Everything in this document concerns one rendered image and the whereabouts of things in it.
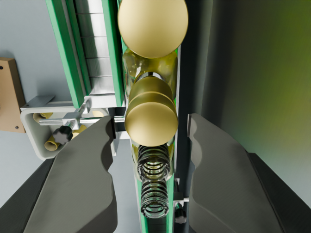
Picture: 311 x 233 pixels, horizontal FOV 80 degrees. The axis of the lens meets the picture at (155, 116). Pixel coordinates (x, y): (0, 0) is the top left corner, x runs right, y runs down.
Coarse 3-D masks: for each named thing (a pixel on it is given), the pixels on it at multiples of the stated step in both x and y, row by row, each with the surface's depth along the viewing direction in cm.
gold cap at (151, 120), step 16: (144, 80) 14; (160, 80) 14; (144, 96) 12; (160, 96) 12; (128, 112) 11; (144, 112) 11; (160, 112) 11; (128, 128) 12; (144, 128) 12; (160, 128) 12; (176, 128) 12; (144, 144) 12; (160, 144) 12
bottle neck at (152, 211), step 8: (144, 184) 21; (152, 184) 20; (160, 184) 20; (144, 192) 20; (152, 192) 19; (160, 192) 20; (144, 200) 19; (152, 200) 19; (160, 200) 19; (144, 208) 19; (152, 208) 20; (160, 208) 20; (168, 208) 19; (152, 216) 20; (160, 216) 20
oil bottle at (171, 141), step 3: (174, 105) 22; (174, 135) 22; (174, 138) 22; (132, 141) 22; (168, 141) 21; (171, 141) 22; (135, 144) 22; (138, 144) 21; (168, 144) 22; (171, 144) 22
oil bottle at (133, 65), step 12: (132, 60) 17; (144, 60) 17; (156, 60) 17; (168, 60) 17; (132, 72) 17; (144, 72) 17; (156, 72) 17; (168, 72) 17; (132, 84) 18; (168, 84) 18
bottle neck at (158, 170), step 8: (144, 152) 16; (152, 152) 16; (160, 152) 16; (168, 152) 18; (144, 160) 16; (152, 160) 16; (160, 160) 16; (168, 160) 17; (144, 168) 17; (152, 168) 18; (160, 168) 17; (168, 168) 16; (144, 176) 17; (152, 176) 17; (160, 176) 17
